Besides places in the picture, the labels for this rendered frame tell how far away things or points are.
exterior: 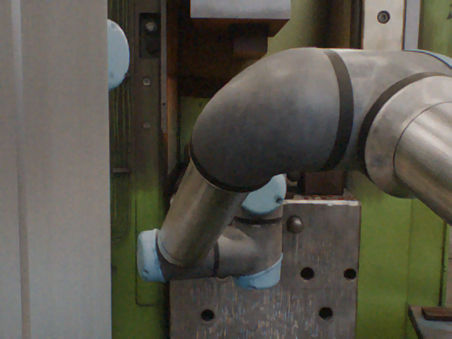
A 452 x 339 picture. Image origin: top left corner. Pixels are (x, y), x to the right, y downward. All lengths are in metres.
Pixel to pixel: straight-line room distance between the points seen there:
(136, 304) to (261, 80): 1.01
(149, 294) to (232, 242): 0.61
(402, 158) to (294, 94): 0.10
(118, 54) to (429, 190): 0.33
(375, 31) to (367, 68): 0.83
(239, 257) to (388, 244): 0.64
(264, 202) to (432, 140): 0.42
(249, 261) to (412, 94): 0.45
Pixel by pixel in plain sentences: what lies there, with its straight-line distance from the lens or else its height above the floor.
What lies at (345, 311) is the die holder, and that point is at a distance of 1.27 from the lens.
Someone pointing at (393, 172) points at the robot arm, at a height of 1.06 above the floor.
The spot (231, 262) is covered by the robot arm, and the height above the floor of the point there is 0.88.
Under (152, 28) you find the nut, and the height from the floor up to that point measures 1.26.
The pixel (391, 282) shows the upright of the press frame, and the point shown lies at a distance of 1.49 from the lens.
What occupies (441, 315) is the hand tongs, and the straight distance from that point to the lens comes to 1.25.
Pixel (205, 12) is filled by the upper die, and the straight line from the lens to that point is 1.23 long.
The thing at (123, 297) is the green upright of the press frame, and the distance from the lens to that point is 1.47.
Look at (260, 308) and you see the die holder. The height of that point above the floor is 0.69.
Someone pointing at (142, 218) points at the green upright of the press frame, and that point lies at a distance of 1.41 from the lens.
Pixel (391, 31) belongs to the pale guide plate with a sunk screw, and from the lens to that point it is 1.40.
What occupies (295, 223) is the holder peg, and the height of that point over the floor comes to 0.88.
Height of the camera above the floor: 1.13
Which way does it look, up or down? 8 degrees down
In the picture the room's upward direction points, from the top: 1 degrees clockwise
